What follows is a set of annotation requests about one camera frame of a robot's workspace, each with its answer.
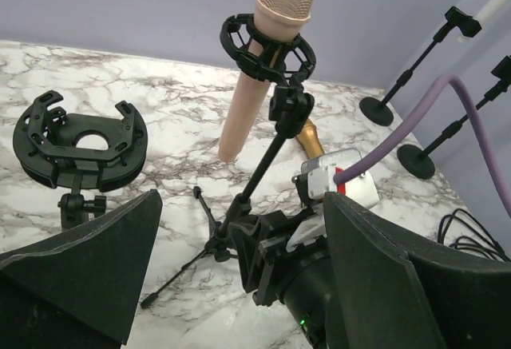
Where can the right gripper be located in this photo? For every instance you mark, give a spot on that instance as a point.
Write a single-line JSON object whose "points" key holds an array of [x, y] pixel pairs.
{"points": [[267, 267]]}

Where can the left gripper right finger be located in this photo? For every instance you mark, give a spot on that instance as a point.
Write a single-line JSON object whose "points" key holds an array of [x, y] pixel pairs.
{"points": [[397, 289]]}

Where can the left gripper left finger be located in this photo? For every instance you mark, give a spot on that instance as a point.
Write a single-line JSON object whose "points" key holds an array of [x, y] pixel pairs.
{"points": [[80, 288]]}

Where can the gold microphone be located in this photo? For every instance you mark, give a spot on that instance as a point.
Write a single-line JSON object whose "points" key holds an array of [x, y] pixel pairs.
{"points": [[309, 140]]}

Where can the pink microphone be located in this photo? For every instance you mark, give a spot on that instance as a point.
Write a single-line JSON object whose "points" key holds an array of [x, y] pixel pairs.
{"points": [[273, 26]]}

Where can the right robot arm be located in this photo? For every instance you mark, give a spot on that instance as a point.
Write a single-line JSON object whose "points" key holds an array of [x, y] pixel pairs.
{"points": [[302, 280]]}

